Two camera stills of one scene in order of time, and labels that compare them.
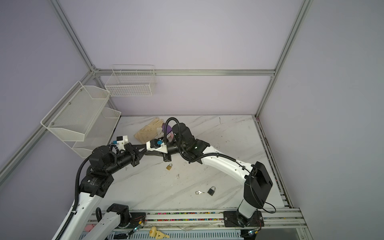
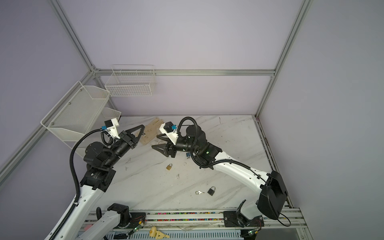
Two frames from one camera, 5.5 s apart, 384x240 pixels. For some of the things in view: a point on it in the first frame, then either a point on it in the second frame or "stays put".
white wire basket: (131, 80) stays put
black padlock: (211, 191) stays put
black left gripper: (132, 150) → (129, 138)
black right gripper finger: (155, 153) → (163, 148)
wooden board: (150, 131) stays put
